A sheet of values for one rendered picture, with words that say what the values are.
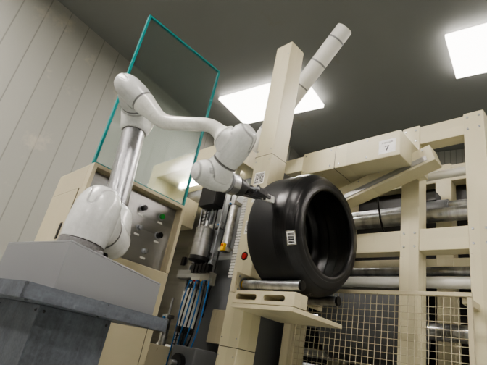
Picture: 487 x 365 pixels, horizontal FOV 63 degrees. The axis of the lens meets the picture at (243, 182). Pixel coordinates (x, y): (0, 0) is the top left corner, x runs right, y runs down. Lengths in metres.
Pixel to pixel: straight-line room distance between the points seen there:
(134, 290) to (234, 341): 0.77
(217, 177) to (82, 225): 0.49
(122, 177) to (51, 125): 2.84
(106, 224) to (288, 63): 1.65
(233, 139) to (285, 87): 1.13
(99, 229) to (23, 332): 0.37
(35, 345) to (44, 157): 3.27
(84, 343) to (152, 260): 0.82
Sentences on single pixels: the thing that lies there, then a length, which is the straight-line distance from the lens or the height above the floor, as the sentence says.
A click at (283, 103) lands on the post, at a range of 2.46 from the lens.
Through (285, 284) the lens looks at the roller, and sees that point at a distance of 1.75.
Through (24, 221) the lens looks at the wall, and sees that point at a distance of 4.28.
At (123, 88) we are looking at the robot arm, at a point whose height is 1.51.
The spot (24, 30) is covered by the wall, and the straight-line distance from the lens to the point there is 4.70.
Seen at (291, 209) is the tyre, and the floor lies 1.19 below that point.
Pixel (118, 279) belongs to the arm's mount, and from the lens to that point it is 1.32.
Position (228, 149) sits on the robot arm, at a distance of 1.45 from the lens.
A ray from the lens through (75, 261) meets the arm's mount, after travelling 1.23.
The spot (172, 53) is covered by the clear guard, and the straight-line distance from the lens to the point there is 2.46.
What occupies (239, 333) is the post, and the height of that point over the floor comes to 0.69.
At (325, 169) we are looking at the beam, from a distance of 2.32.
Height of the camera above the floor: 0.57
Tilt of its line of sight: 24 degrees up
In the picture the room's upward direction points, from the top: 12 degrees clockwise
